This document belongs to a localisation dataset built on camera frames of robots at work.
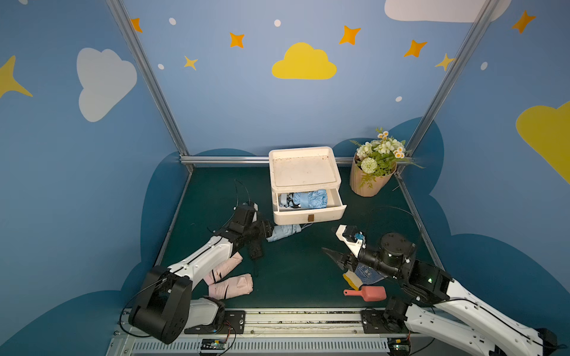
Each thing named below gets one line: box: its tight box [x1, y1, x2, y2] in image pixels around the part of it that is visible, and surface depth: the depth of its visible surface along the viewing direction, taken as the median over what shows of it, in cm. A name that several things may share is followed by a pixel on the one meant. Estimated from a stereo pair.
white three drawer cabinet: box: [268, 146, 347, 225], surface depth 88 cm
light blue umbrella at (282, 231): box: [265, 223, 303, 243], surface depth 95 cm
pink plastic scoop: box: [342, 285, 387, 302], surface depth 82 cm
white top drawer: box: [271, 188, 348, 225], surface depth 82 cm
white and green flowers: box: [349, 127, 425, 190], surface depth 90 cm
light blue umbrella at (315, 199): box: [279, 189, 329, 210], surface depth 85 cm
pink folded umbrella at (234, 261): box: [204, 251, 244, 286], surface depth 85 cm
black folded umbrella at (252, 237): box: [241, 223, 265, 259], surface depth 80 cm
